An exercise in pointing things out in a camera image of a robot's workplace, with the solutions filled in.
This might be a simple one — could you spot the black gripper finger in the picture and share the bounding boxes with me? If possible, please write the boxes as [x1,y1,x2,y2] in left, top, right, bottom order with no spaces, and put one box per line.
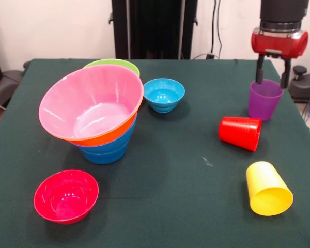
[280,58,292,89]
[256,53,266,85]

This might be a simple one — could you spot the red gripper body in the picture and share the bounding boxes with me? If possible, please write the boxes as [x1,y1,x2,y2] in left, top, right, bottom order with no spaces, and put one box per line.
[251,27,309,59]

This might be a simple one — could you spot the purple cup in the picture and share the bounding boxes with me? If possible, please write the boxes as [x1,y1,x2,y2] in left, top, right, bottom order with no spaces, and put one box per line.
[247,79,285,121]

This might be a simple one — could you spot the red cup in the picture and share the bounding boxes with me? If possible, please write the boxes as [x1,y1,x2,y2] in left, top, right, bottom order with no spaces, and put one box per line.
[218,116,263,152]

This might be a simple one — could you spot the large blue bowl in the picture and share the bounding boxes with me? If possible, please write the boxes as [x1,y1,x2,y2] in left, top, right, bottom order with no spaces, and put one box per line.
[72,113,138,156]

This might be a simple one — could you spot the large orange bowl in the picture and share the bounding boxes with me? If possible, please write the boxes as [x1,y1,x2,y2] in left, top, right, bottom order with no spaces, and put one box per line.
[48,108,140,147]

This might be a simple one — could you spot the large pink bowl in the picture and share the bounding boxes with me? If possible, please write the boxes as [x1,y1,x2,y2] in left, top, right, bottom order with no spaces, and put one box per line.
[38,64,145,142]

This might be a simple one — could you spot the small light blue bowl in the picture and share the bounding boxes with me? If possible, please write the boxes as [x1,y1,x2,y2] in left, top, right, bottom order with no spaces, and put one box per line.
[143,78,185,114]

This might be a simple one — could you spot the yellow cup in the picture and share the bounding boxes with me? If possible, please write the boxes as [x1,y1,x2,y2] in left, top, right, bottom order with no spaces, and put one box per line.
[245,161,294,216]

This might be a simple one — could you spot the dark green tablecloth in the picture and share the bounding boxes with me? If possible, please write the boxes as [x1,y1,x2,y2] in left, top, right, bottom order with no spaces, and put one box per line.
[0,58,310,248]

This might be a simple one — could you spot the green bowl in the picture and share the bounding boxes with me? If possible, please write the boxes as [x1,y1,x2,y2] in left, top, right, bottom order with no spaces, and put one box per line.
[83,58,141,78]

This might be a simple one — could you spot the ribbed blue bowl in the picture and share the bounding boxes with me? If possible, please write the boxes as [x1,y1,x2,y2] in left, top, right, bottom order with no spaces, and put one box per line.
[80,143,129,165]

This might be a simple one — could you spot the small crimson bowl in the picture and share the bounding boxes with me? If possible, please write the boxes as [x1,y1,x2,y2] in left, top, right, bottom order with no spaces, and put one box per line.
[33,169,100,225]

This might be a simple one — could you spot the black pedestal leg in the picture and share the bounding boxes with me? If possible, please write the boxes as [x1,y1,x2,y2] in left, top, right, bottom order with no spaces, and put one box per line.
[0,69,23,106]
[288,65,310,104]

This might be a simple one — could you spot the black wall cables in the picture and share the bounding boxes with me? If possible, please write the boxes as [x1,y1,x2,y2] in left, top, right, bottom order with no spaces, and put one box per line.
[193,0,223,60]

